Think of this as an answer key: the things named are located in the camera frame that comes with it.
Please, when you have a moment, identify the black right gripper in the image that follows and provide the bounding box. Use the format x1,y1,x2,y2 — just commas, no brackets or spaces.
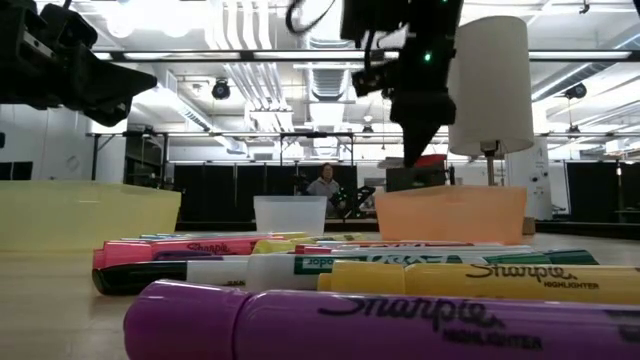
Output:
389,37,457,169

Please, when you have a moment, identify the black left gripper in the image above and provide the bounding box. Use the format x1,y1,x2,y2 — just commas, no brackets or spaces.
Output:
0,45,159,128

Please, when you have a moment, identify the yellow Sharpie highlighter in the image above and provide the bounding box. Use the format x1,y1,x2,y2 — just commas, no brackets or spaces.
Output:
317,259,640,306
252,238,324,255

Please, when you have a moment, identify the pink Expo marker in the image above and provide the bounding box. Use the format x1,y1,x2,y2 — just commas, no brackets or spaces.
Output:
294,243,535,257

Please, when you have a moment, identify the pink Sharpie highlighter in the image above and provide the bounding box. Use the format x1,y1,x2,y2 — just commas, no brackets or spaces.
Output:
92,236,274,270

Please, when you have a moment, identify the green-capped white marker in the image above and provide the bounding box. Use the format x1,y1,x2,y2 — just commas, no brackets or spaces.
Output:
92,259,249,296

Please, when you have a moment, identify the purple Sharpie highlighter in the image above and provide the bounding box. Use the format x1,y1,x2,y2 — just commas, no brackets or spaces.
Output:
123,278,640,360

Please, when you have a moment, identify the black monitor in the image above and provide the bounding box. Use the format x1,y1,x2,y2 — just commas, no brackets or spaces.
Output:
384,167,448,194

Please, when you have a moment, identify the black metal scaffold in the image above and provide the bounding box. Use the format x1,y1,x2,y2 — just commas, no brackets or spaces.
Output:
85,129,640,182

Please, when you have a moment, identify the black shelving unit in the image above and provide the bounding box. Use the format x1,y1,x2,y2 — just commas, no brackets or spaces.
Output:
123,134,169,189

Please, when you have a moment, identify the orange plastic bin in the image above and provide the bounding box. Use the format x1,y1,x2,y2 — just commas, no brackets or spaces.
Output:
374,185,528,246

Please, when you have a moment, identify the black ceiling spotlight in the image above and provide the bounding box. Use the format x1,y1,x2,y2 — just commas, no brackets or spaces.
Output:
210,78,233,101
564,82,589,101

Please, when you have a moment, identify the person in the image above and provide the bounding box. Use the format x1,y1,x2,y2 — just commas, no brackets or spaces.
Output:
305,162,347,219

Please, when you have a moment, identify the white cylindrical pillar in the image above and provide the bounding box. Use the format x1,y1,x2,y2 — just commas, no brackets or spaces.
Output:
504,137,554,221

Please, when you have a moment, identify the yellow plastic bin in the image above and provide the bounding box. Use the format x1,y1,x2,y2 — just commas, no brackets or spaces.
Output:
0,179,182,253

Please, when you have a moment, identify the black partition panel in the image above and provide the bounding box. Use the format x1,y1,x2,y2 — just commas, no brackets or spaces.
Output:
172,162,359,225
564,160,640,225

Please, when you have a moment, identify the clear plastic bin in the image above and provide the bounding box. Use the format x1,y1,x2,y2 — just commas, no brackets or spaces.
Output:
253,195,329,236

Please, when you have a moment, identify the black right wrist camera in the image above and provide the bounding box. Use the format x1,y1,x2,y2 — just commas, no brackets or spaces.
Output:
351,64,397,100

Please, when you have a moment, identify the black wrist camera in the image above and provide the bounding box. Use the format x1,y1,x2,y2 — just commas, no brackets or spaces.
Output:
351,64,397,100
19,3,100,61

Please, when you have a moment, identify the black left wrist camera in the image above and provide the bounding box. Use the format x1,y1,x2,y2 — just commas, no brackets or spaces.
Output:
19,3,100,61

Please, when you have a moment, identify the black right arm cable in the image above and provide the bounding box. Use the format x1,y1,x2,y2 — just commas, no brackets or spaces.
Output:
285,0,339,36

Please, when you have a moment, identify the black aluminium table frame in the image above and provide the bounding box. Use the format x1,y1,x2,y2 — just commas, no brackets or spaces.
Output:
174,218,640,240

